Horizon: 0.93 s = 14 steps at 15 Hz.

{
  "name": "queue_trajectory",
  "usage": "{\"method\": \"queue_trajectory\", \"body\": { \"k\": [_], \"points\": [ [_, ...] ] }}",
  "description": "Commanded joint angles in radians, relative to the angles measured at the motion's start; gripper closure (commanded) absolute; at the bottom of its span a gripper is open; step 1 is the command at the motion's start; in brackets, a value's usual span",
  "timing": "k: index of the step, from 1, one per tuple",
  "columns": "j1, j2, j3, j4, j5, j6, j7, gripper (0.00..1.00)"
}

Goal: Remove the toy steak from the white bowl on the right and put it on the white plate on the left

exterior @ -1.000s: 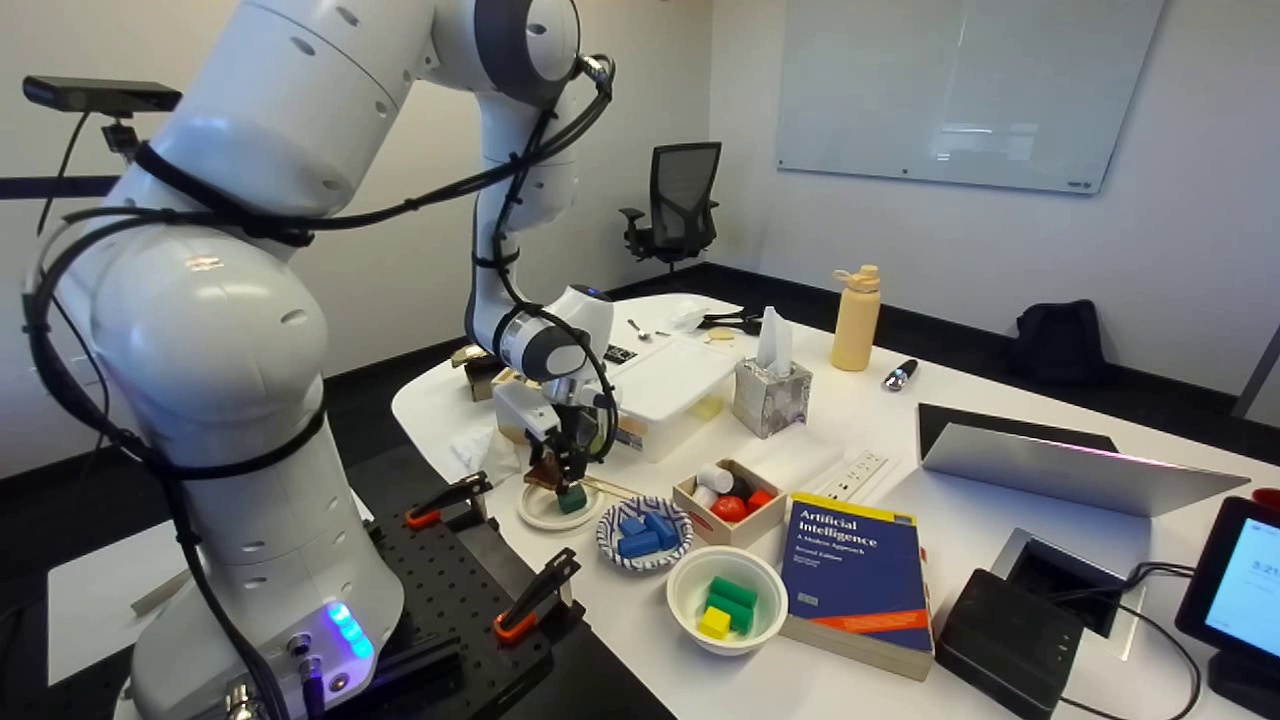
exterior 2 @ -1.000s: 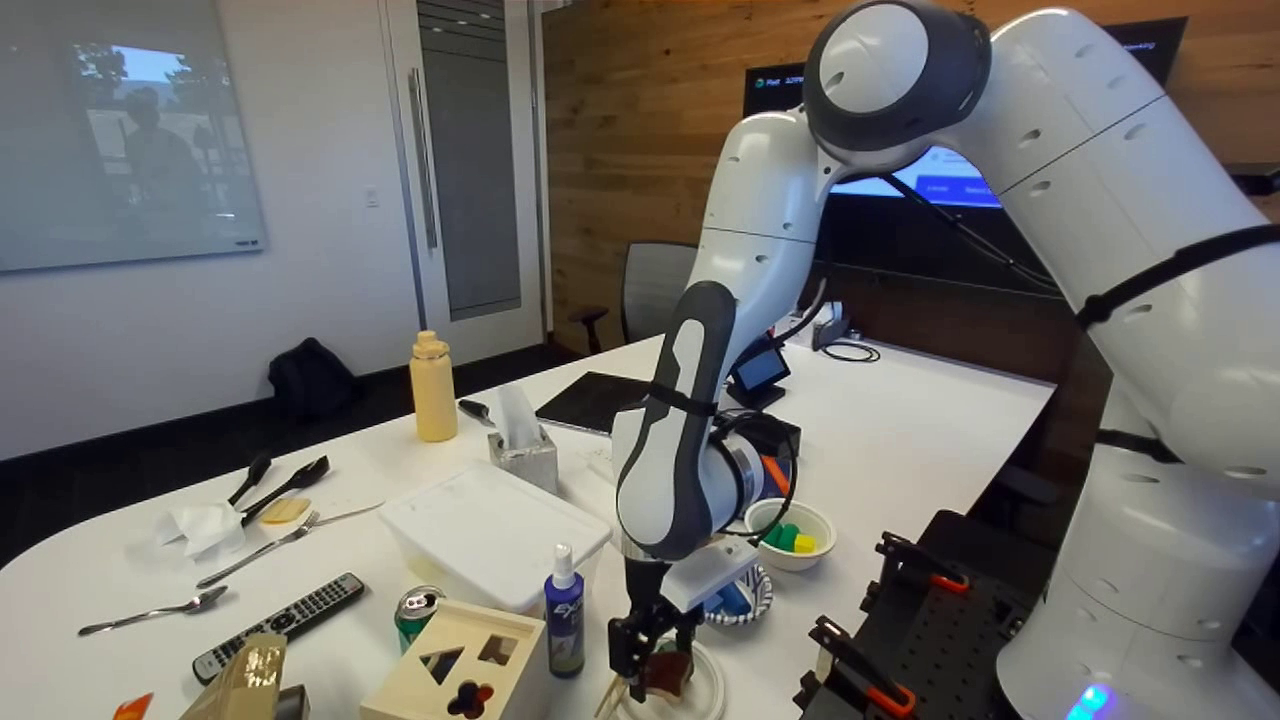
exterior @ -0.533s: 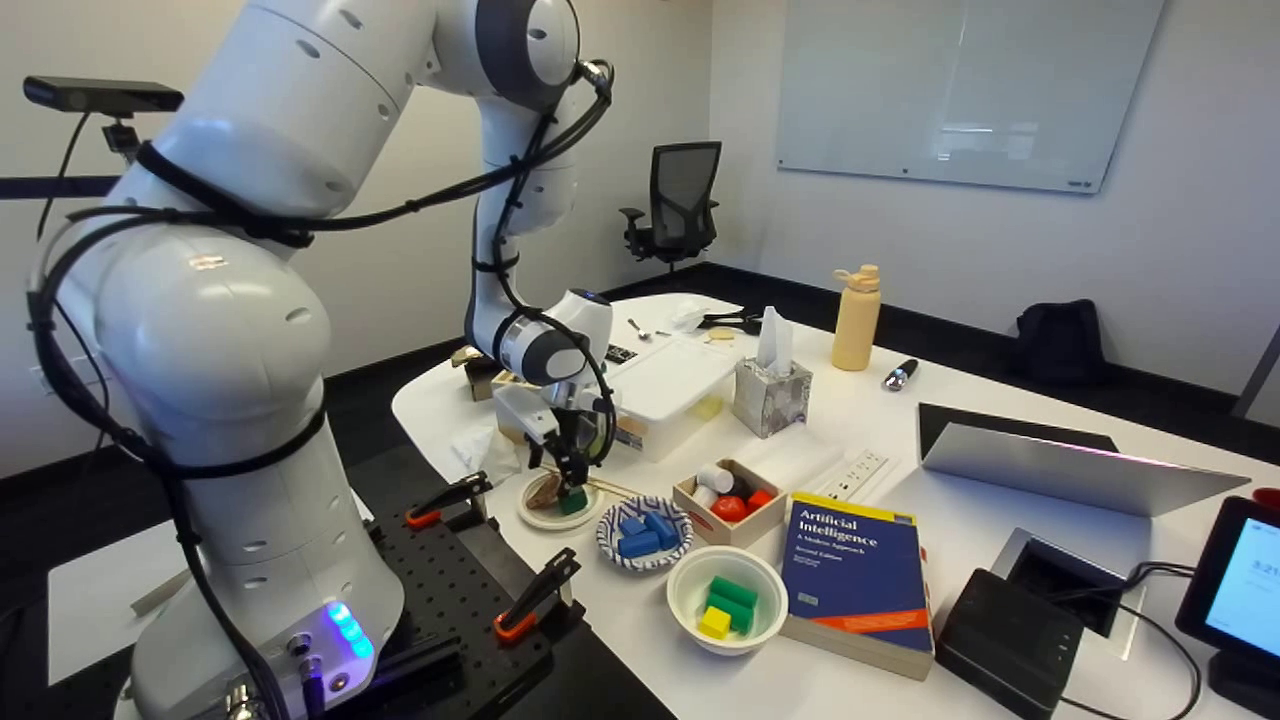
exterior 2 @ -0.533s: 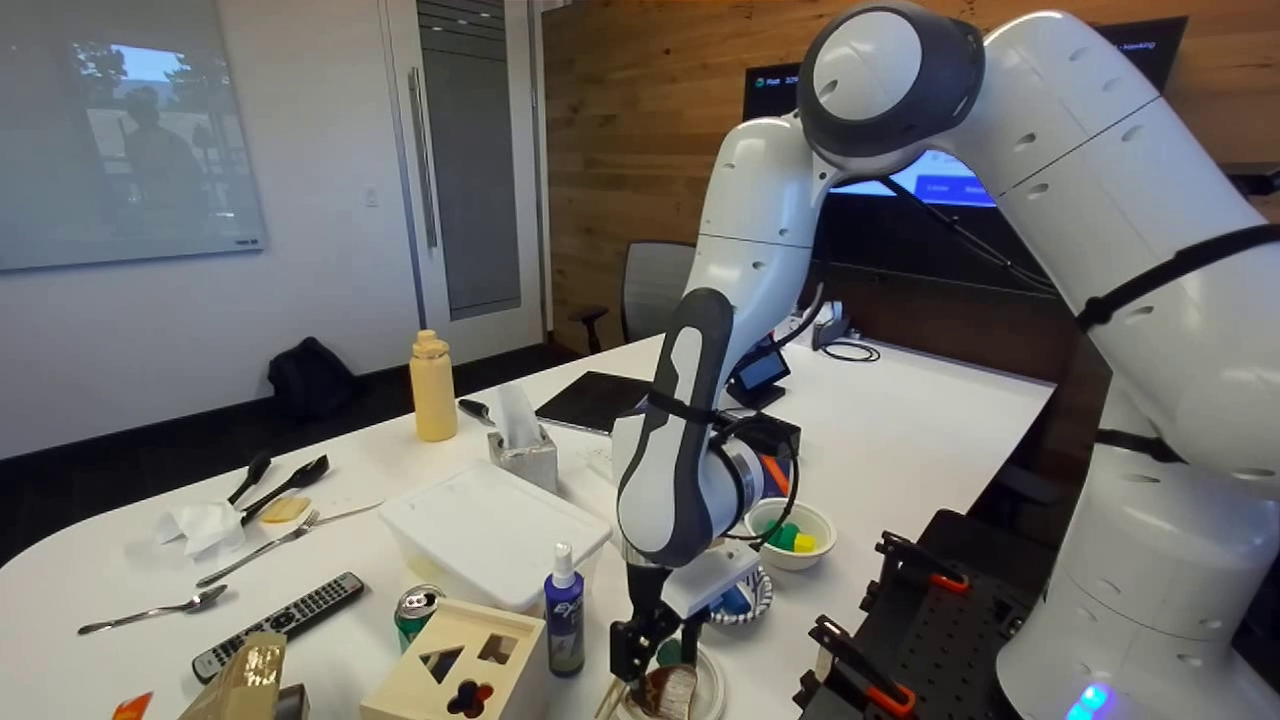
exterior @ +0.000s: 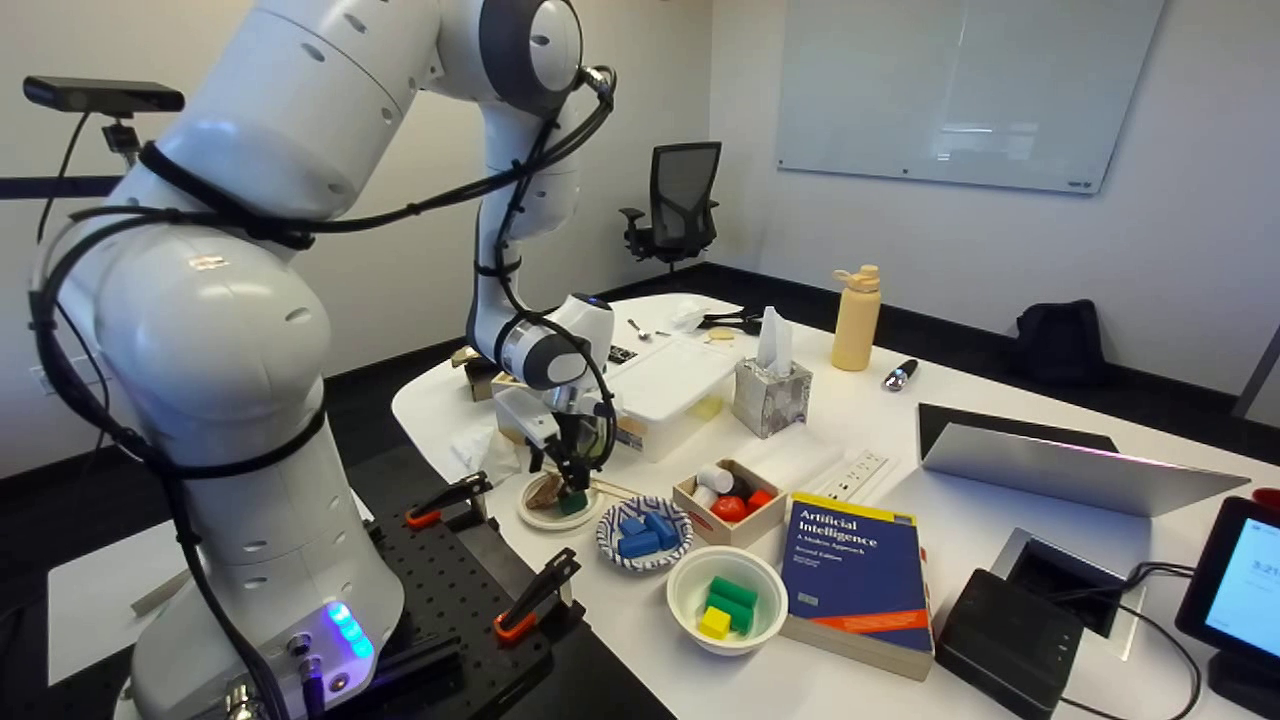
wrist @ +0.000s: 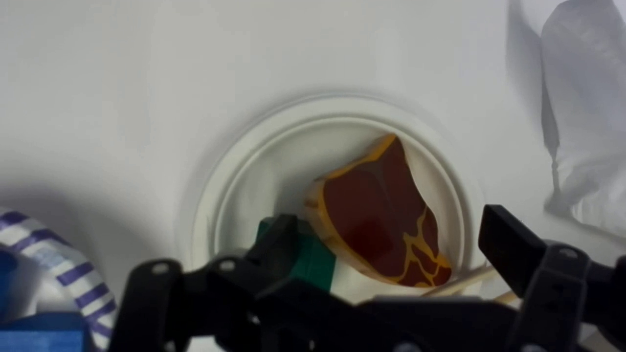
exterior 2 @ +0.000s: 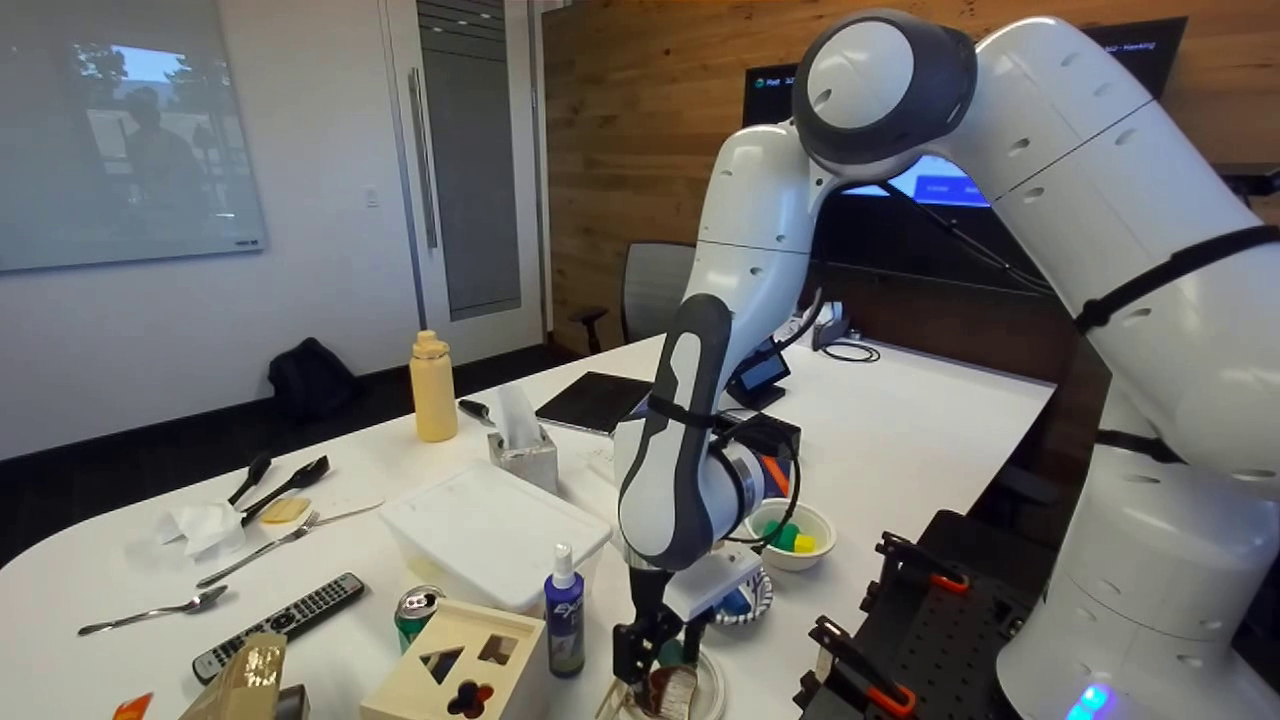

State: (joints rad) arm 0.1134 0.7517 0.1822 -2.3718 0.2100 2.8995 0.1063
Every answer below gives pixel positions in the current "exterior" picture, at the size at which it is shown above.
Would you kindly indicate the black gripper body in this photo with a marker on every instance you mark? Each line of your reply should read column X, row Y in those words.
column 577, row 441

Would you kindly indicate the brown toy steak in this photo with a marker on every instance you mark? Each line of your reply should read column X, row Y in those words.
column 543, row 499

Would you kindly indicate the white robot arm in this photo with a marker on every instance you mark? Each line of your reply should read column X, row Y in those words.
column 227, row 334

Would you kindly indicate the green toy piece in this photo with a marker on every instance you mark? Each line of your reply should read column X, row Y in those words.
column 572, row 505

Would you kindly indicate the white plate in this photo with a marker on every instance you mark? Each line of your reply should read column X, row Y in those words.
column 533, row 522

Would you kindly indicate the white bowl with blue items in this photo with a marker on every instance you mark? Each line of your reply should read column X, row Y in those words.
column 609, row 547

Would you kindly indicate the white toy piece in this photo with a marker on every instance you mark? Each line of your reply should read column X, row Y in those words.
column 701, row 499

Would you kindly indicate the white toy bottle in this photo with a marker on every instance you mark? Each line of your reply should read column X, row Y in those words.
column 716, row 477

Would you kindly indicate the red toy ball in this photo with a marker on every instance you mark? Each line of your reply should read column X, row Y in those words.
column 731, row 505

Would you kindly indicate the wooden toy box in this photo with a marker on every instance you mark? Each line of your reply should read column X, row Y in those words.
column 749, row 530

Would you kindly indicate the green toy block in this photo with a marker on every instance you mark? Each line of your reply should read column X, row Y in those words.
column 741, row 611
column 726, row 585

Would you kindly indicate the yellow toy block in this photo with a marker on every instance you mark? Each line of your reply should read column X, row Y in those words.
column 714, row 623

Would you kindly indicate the blue cylinder block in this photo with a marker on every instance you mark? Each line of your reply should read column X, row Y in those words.
column 648, row 542
column 637, row 518

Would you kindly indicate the blue cube block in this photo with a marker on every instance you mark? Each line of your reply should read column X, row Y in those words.
column 665, row 522

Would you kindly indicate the black orange clamp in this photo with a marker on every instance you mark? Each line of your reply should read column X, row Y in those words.
column 455, row 499
column 543, row 595

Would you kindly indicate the white plastic bin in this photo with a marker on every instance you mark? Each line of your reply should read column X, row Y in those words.
column 672, row 382

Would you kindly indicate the black perforated mounting board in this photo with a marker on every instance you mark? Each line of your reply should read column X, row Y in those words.
column 455, row 601

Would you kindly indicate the grey tissue box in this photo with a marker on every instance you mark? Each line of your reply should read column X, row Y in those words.
column 771, row 396

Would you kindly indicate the office chair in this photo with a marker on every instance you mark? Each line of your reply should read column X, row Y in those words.
column 683, row 192

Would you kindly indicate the white power strip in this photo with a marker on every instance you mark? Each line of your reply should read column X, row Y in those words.
column 863, row 477

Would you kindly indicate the blue book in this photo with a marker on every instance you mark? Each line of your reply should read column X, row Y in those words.
column 853, row 572

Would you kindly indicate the tan bottle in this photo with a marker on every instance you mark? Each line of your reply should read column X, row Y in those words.
column 858, row 327

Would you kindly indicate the black marker pen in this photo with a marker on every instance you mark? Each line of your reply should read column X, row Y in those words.
column 901, row 373

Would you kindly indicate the black box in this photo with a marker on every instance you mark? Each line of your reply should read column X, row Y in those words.
column 1005, row 641

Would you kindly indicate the white floor sheet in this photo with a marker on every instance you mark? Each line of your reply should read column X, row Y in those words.
column 106, row 601

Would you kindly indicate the black laptop tablet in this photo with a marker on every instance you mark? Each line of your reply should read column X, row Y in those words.
column 1064, row 465

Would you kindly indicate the black backpack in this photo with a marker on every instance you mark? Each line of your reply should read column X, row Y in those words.
column 1062, row 343

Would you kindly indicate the red object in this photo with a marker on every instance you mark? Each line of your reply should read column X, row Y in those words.
column 1269, row 505

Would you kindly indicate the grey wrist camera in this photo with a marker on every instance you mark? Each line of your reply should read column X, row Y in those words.
column 523, row 418

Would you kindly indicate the wall whiteboard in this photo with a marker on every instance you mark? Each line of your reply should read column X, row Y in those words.
column 962, row 80

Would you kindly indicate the black camera on stand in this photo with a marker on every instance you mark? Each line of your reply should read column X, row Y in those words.
column 102, row 93

